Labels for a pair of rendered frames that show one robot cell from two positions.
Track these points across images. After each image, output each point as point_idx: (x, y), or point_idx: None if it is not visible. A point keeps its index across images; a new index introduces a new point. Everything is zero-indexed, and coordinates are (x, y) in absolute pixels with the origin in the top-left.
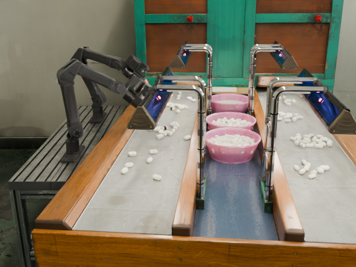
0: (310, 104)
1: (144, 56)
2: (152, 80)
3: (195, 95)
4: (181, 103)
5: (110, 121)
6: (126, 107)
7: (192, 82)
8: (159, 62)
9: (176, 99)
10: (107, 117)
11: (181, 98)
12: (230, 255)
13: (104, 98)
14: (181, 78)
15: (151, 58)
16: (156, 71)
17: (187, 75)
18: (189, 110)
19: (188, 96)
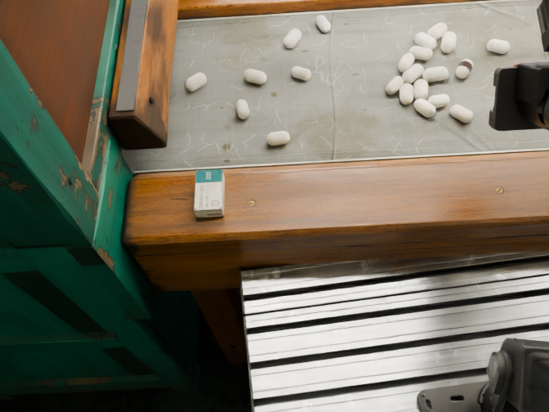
0: None
1: (46, 116)
2: (111, 171)
3: (209, 33)
4: (347, 59)
5: (534, 331)
6: (287, 322)
7: (171, 9)
8: (67, 69)
9: (309, 78)
10: (473, 365)
11: (278, 70)
12: None
13: (536, 340)
14: None
15: (46, 91)
16: (87, 127)
17: (145, 2)
18: (448, 24)
19: (229, 54)
